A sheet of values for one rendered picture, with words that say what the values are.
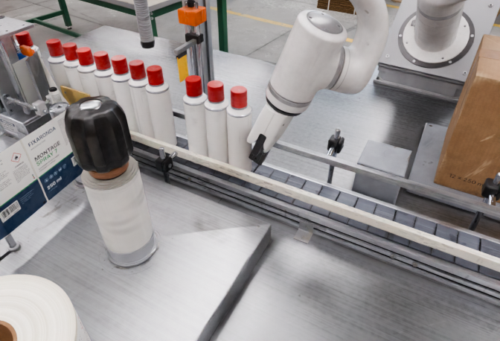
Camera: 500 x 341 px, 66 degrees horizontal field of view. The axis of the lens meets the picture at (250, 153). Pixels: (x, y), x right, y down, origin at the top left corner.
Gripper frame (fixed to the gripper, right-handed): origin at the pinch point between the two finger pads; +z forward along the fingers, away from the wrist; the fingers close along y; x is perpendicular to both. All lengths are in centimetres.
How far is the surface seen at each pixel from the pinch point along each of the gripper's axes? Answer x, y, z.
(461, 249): 39.1, 4.0, -11.2
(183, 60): -23.2, -1.7, -9.0
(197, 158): -11.3, 4.2, 7.4
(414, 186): 28.2, -3.0, -12.0
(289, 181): 8.5, -1.8, 3.6
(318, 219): 17.4, 5.4, 0.7
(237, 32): -124, -279, 145
